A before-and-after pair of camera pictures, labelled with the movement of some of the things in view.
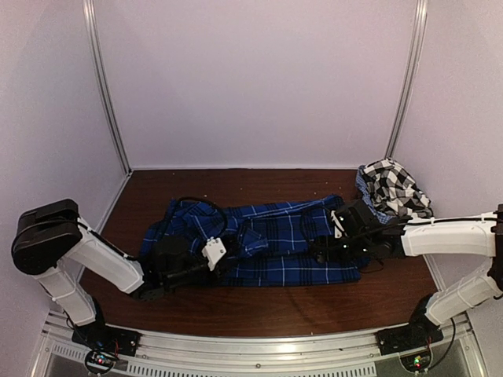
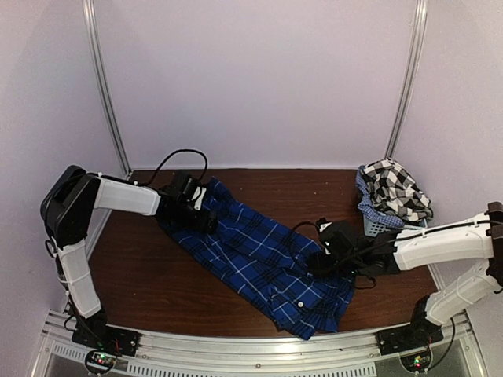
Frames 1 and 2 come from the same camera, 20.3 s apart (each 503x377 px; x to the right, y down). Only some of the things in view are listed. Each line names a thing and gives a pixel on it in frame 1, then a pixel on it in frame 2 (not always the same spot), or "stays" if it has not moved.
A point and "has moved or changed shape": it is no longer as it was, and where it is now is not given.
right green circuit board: [418, 361] stays
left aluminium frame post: [93, 28] stays
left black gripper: [221, 269] -> [200, 224]
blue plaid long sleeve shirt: [262, 241] has moved or changed shape
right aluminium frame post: [415, 50] stays
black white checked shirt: [394, 192] stays
